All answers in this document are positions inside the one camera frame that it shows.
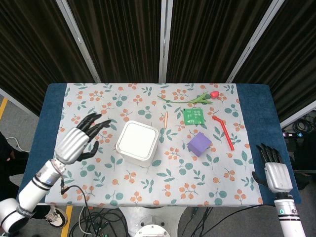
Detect floral fruit print tablecloth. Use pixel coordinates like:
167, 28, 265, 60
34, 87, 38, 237
45, 82, 264, 207

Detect dark pleated curtain panel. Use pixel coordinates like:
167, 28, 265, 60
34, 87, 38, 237
166, 0, 275, 83
0, 0, 96, 117
68, 0, 163, 83
234, 0, 316, 123

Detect black power strip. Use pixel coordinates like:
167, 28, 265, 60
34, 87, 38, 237
282, 131, 305, 138

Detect purple foam cube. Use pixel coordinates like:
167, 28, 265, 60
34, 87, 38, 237
187, 131, 212, 158

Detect red tulip with green stem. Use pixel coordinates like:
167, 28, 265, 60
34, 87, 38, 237
157, 91, 220, 105

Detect black floor cable bundle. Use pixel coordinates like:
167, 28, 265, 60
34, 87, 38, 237
69, 206, 129, 237

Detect red bent straw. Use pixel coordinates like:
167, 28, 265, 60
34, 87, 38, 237
211, 115, 235, 151

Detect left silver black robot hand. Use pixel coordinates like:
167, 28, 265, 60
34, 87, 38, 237
54, 113, 112, 165

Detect blue table cover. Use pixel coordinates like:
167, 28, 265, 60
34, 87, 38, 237
18, 82, 302, 206

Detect black coiled floor cables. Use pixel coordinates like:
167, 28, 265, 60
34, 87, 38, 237
293, 112, 316, 134

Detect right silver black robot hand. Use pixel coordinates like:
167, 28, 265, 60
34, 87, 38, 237
251, 143, 294, 194

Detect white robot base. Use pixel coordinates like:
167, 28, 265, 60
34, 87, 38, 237
118, 206, 191, 237

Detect white square box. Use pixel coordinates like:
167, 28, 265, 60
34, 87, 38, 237
115, 120, 159, 169

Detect green printed packet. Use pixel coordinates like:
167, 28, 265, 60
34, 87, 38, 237
183, 108, 206, 125

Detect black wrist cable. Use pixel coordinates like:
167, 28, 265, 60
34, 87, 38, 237
60, 172, 92, 223

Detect black and white shoe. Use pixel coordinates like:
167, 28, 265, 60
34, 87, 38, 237
44, 206, 68, 229

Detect white partition frame bar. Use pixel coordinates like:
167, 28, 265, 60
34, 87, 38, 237
280, 100, 316, 129
158, 0, 173, 83
0, 87, 40, 118
55, 0, 101, 83
226, 0, 288, 83

